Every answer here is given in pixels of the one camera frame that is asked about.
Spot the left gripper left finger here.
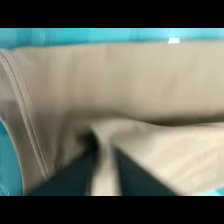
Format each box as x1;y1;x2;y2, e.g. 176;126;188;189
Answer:
25;133;100;197

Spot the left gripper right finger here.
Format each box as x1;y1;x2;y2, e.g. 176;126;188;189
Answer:
113;146;178;197

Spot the beige garment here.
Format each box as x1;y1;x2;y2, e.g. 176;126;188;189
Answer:
0;39;224;197

